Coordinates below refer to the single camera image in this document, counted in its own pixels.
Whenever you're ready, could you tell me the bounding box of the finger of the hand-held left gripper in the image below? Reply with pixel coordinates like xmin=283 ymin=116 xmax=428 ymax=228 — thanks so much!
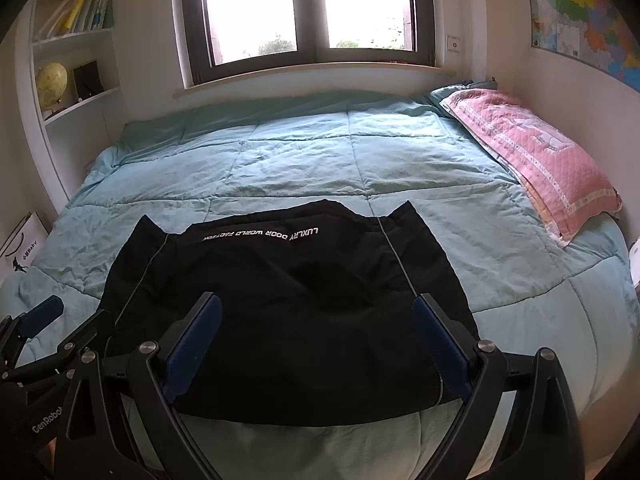
xmin=10 ymin=310 xmax=113 ymax=386
xmin=0 ymin=296 xmax=65 ymax=366

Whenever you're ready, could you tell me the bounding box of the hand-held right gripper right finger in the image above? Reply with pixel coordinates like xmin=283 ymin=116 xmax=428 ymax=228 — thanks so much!
xmin=412 ymin=294 xmax=586 ymax=480

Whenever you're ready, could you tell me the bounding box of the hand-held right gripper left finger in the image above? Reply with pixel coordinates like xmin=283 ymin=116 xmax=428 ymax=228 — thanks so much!
xmin=57 ymin=291 xmax=223 ymax=480

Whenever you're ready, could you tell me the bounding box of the black hooded jacket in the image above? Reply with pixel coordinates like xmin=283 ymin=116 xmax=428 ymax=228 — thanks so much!
xmin=102 ymin=199 xmax=481 ymax=428

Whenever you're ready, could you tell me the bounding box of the white paper bag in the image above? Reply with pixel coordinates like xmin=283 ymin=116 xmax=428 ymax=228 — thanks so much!
xmin=0 ymin=212 xmax=51 ymax=287

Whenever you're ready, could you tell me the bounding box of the white bookshelf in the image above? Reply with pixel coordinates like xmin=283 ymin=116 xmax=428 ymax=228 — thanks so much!
xmin=15 ymin=0 xmax=123 ymax=203

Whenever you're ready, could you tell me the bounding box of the white item at bedside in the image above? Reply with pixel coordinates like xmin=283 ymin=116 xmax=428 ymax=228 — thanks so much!
xmin=627 ymin=235 xmax=640 ymax=291

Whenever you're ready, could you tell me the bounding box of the pink quilted pillow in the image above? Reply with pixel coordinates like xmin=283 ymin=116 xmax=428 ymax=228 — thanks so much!
xmin=440 ymin=87 xmax=623 ymax=248

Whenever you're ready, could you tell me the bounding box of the light blue quilt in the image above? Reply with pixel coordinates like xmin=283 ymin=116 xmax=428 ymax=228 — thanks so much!
xmin=0 ymin=79 xmax=636 ymax=480

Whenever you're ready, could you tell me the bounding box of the yellow globe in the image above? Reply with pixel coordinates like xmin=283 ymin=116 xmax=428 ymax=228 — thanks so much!
xmin=35 ymin=62 xmax=69 ymax=117

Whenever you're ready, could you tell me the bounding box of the white window sill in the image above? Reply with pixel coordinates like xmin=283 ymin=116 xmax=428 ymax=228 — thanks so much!
xmin=172 ymin=62 xmax=451 ymax=102

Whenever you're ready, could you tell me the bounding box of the row of books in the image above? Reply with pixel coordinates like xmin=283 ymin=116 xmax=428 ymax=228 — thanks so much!
xmin=35 ymin=0 xmax=114 ymax=41

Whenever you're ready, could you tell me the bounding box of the dark framed window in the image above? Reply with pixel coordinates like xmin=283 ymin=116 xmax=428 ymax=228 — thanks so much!
xmin=170 ymin=0 xmax=436 ymax=68

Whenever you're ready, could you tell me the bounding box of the black picture frame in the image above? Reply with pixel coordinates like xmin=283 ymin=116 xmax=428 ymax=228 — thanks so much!
xmin=72 ymin=60 xmax=107 ymax=100

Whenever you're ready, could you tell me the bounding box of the colourful wall map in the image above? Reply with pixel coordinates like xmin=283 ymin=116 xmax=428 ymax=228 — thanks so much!
xmin=525 ymin=0 xmax=640 ymax=92

